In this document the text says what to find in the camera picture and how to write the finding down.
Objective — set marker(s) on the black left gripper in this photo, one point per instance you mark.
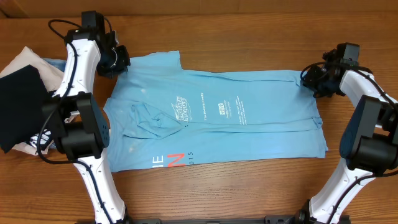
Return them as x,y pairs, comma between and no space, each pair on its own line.
124,61

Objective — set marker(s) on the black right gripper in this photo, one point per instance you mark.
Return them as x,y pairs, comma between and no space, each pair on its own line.
306,84

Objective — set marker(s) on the light blue t-shirt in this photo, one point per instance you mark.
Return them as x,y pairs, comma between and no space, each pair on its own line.
162,115

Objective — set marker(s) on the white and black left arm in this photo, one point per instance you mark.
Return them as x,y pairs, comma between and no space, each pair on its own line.
78,127

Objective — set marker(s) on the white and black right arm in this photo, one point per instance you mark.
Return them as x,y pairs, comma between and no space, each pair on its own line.
368,146

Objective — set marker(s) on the blue denim folded jeans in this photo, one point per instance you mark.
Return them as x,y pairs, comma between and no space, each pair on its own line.
57,63

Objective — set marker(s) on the beige folded garment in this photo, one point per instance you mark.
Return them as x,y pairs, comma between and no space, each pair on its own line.
51,77

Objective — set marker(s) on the black folded garment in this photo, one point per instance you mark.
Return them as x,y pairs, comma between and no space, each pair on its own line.
22,95

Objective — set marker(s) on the black white printed garment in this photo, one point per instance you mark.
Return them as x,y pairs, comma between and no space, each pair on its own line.
45,140

